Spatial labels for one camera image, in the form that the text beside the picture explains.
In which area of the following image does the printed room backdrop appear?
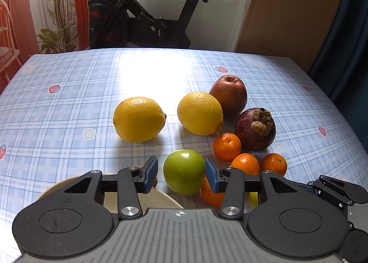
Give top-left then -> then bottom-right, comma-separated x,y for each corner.
1,0 -> 90,89

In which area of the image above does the black exercise bike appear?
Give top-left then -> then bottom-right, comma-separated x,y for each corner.
87,0 -> 243,50

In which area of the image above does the brown wooden wardrobe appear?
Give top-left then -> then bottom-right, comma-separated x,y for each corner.
235,0 -> 340,72

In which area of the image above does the beige round plate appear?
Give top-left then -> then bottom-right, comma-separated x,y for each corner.
38,176 -> 183,213

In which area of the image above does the dark blue curtain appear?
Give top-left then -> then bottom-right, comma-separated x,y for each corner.
309,0 -> 367,148

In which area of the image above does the red apple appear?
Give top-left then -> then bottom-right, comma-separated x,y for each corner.
209,75 -> 248,119

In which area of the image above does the dark purple mangosteen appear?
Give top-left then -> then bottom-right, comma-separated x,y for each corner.
235,108 -> 276,151

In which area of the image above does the blue plaid tablecloth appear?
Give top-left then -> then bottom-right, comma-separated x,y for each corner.
1,48 -> 367,262

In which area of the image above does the yellow lemon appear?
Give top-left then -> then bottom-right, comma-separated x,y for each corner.
177,91 -> 223,136
113,96 -> 167,143

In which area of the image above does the small orange mandarin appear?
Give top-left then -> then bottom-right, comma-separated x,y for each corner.
200,178 -> 224,209
260,153 -> 288,176
230,153 -> 260,176
213,133 -> 242,161

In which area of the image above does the green apple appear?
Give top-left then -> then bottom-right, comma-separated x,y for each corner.
249,192 -> 258,208
164,149 -> 205,196

